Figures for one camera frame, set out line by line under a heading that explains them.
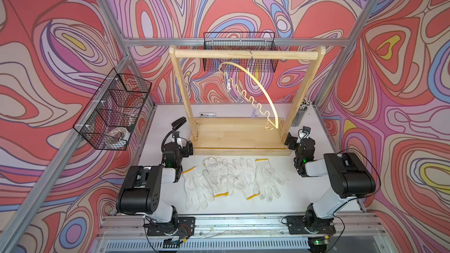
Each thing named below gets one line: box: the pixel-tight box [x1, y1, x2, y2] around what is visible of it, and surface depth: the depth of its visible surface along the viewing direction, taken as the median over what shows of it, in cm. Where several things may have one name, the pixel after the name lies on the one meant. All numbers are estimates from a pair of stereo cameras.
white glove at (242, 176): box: [226, 157, 261, 200], surface depth 88 cm
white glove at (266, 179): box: [253, 158, 285, 202], surface depth 88 cm
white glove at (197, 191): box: [182, 166, 215, 211], surface depth 84 cm
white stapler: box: [199, 112, 217, 118], surface depth 113 cm
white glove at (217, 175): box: [202, 156, 230, 197], surface depth 88 cm
